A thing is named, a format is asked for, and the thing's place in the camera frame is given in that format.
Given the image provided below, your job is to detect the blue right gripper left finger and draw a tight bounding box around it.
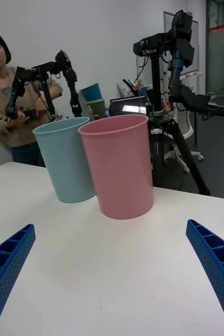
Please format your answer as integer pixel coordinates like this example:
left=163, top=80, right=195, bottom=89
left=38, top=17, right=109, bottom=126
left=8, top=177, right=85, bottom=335
left=0, top=223, right=36, bottom=336

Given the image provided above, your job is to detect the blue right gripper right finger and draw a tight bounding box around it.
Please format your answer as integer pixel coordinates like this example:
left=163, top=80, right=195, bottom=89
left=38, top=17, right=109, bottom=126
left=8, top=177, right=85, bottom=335
left=186, top=219, right=224, bottom=336

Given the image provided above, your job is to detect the black leader arm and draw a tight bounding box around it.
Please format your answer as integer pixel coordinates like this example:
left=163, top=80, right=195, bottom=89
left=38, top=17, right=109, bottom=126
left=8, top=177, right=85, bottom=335
left=4, top=49, right=83, bottom=124

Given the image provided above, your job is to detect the person's right hand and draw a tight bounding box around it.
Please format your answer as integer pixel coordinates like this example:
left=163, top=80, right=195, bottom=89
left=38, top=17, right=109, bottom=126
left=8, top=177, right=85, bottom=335
left=5, top=113, right=30, bottom=130

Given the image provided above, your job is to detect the person's left hand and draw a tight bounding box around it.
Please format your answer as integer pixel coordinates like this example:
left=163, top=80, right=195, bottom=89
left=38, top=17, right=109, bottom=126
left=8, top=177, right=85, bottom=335
left=35, top=98, right=52, bottom=118

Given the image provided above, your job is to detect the pale blue plastic bin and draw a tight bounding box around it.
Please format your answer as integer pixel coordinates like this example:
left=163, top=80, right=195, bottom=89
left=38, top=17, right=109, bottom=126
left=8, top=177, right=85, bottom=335
left=32, top=117, right=97, bottom=204

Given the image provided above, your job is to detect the small white office chair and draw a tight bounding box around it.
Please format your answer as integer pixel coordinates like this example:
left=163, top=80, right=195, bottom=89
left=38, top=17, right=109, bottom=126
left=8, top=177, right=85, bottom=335
left=166, top=104, right=205, bottom=173

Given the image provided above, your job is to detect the pink plastic bin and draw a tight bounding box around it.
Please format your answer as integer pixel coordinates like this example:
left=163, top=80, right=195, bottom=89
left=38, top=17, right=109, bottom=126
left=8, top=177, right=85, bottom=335
left=78, top=114, right=155, bottom=221

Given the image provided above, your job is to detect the black tripod with silver collar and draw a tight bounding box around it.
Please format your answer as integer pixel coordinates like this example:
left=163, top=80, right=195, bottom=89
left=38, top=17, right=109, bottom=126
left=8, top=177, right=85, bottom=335
left=132, top=33, right=211, bottom=196

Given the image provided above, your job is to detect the clear plastic bottle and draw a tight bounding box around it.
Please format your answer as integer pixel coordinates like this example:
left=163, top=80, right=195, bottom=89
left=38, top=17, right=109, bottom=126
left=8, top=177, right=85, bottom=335
left=86, top=105, right=95, bottom=122

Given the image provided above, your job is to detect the person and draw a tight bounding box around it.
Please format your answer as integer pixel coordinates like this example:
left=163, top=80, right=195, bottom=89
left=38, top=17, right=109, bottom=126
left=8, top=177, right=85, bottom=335
left=0, top=26, right=64, bottom=167

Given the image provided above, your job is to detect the laptop with lit screen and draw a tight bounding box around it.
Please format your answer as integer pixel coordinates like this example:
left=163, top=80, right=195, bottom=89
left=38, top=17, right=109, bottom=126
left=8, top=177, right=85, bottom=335
left=109, top=96, right=147, bottom=117

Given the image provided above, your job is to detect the grey green bin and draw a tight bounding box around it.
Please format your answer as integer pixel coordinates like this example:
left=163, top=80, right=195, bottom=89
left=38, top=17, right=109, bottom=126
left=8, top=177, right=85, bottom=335
left=86, top=98, right=106, bottom=120

